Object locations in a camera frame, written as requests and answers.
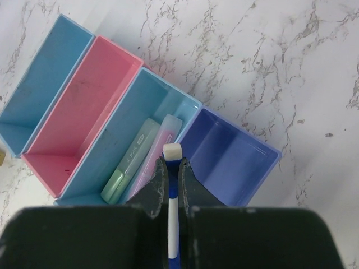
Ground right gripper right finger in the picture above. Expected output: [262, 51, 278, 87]
[178, 159, 343, 268]

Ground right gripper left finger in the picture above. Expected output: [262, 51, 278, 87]
[1, 158, 169, 268]

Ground green highlighter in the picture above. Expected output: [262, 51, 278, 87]
[100, 118, 160, 205]

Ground purple bin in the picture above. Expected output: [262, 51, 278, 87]
[178, 106, 282, 206]

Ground blue cap marker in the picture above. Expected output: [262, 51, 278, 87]
[163, 143, 182, 268]

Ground pink highlighter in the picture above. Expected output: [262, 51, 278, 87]
[128, 114, 182, 198]

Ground medium blue bin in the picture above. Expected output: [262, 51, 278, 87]
[54, 67, 202, 206]

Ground pink bin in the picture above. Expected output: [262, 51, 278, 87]
[21, 36, 144, 198]

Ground light blue bin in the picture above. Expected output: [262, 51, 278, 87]
[1, 15, 95, 158]

